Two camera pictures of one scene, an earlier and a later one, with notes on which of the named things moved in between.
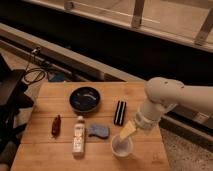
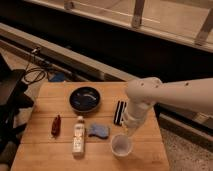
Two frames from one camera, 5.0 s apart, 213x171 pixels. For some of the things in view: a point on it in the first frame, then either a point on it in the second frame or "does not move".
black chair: [13, 96] does not move
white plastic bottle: [78, 138] does not move
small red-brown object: [56, 126] does not move
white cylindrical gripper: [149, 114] -> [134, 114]
